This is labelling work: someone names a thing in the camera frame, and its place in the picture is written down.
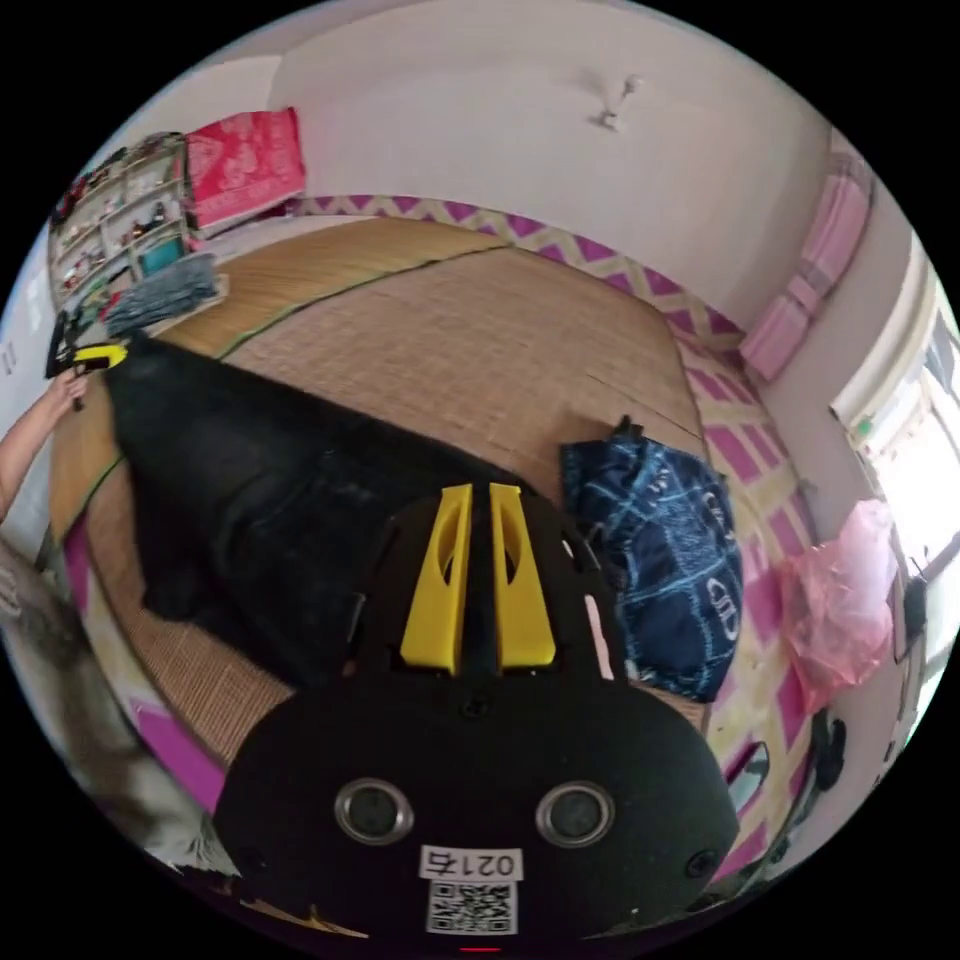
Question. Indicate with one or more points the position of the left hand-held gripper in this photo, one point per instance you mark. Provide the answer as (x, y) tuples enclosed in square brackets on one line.
[(58, 346)]

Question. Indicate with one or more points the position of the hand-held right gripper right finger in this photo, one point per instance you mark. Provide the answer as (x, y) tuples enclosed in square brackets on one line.
[(523, 600)]

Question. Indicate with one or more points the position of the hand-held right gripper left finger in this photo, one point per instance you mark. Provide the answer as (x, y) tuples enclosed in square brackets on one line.
[(437, 600)]

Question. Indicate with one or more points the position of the black jeans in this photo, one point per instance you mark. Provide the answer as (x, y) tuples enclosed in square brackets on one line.
[(262, 495)]

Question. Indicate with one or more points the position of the person's left forearm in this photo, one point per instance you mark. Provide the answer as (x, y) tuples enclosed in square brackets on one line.
[(26, 442)]

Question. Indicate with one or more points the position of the person's left hand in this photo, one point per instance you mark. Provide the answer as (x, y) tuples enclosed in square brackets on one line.
[(69, 390)]

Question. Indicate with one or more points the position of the grey garment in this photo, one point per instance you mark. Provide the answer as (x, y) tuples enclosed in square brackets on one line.
[(165, 294)]

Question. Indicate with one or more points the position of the open shelf with small items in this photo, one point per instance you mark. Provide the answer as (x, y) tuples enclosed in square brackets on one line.
[(112, 217)]

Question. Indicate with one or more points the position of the dark blue patterned garment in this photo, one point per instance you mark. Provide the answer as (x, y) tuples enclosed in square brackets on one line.
[(664, 570)]

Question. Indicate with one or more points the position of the red printed pillow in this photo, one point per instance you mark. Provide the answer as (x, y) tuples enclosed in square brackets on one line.
[(246, 169)]

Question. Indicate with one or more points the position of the bed with woven mat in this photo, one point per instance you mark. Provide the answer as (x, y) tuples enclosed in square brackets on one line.
[(465, 337)]

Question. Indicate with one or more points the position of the pink plastic bag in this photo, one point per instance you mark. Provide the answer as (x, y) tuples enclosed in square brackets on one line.
[(836, 607)]

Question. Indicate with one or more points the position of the person's body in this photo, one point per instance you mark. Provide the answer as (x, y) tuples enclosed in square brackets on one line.
[(67, 675)]

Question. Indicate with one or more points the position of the window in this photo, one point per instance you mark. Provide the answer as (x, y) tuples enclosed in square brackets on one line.
[(904, 427)]

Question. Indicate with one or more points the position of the white ceiling fan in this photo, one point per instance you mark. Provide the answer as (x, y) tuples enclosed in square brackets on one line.
[(616, 97)]

